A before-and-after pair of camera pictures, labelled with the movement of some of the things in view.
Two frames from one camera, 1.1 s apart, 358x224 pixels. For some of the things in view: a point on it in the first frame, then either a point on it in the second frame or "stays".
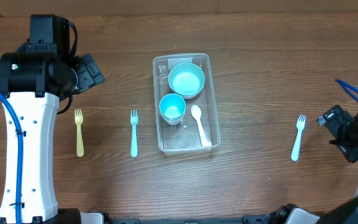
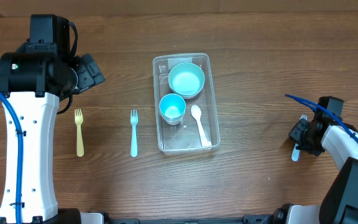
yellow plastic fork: (79, 120) stays
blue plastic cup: (172, 107) stays
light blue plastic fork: (133, 119) stays
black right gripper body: (342, 125) → (307, 139)
